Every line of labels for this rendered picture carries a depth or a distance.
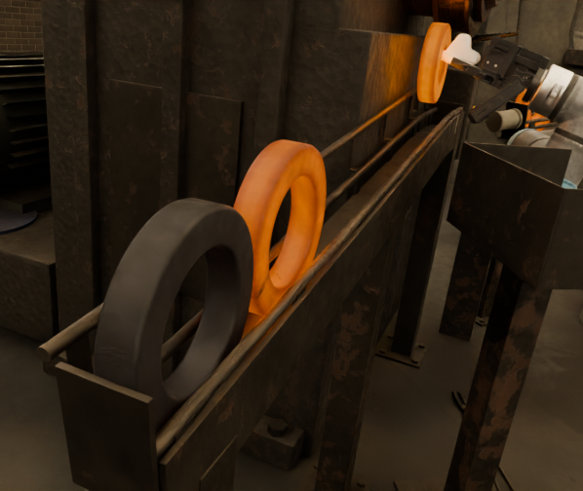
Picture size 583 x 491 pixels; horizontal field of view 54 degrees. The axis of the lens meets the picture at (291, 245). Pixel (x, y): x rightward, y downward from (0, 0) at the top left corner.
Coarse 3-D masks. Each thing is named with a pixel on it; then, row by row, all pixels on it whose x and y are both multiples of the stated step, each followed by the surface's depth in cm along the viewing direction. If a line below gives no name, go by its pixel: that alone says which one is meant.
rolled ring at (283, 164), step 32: (256, 160) 53; (288, 160) 53; (320, 160) 61; (256, 192) 51; (320, 192) 63; (256, 224) 50; (320, 224) 66; (256, 256) 51; (288, 256) 64; (256, 288) 53; (288, 288) 61
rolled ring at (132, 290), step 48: (144, 240) 37; (192, 240) 38; (240, 240) 46; (144, 288) 35; (240, 288) 49; (96, 336) 36; (144, 336) 35; (240, 336) 51; (144, 384) 37; (192, 384) 46
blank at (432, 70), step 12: (432, 24) 110; (444, 24) 109; (432, 36) 107; (444, 36) 108; (432, 48) 107; (444, 48) 111; (420, 60) 108; (432, 60) 107; (420, 72) 109; (432, 72) 108; (444, 72) 118; (420, 84) 110; (432, 84) 109; (420, 96) 113; (432, 96) 112
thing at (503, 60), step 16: (496, 48) 106; (512, 48) 105; (480, 64) 108; (496, 64) 107; (512, 64) 107; (528, 64) 106; (544, 64) 105; (480, 80) 109; (496, 80) 108; (512, 80) 108; (528, 80) 107; (528, 96) 107
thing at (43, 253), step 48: (0, 96) 158; (0, 144) 158; (48, 144) 174; (0, 192) 175; (48, 192) 180; (0, 240) 152; (48, 240) 155; (0, 288) 152; (48, 288) 145; (48, 336) 150
